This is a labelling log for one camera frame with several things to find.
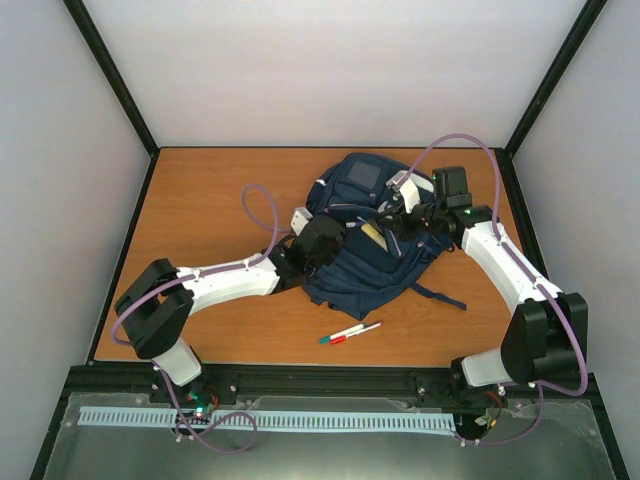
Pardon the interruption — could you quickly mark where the red-capped white pen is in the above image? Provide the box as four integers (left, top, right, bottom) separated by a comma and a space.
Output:
329, 322, 383, 345

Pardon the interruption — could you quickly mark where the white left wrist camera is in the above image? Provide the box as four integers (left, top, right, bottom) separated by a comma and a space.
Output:
290, 207, 313, 236

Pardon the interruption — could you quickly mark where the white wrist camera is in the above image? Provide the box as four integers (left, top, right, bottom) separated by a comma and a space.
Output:
386, 170, 421, 213
290, 207, 313, 236

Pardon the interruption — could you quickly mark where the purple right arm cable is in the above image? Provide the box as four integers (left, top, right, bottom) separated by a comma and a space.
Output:
399, 133, 590, 447

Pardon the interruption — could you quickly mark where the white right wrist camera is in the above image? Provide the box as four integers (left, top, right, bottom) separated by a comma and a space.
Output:
386, 170, 421, 213

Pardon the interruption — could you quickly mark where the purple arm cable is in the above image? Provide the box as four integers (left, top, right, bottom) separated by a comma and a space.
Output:
110, 183, 296, 454
399, 133, 590, 447

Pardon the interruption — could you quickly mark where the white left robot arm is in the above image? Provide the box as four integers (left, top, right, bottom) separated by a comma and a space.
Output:
112, 212, 346, 403

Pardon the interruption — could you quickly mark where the light blue slotted cable duct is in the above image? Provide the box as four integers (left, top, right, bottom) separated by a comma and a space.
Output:
77, 406, 455, 435

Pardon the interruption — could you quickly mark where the navy blue backpack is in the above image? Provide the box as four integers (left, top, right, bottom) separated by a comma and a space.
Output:
303, 152, 467, 320

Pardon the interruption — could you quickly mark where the yellow highlighter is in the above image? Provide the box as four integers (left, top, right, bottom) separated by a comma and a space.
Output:
361, 223, 388, 251

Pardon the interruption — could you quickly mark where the green-capped white marker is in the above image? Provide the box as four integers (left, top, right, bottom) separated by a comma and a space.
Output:
318, 324, 365, 344

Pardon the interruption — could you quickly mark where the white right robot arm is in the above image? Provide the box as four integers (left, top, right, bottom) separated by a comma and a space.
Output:
376, 166, 589, 396

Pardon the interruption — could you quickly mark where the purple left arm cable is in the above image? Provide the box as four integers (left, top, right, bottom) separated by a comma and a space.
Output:
110, 183, 296, 454

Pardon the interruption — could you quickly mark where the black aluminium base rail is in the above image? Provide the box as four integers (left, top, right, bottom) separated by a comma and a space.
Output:
64, 363, 599, 409

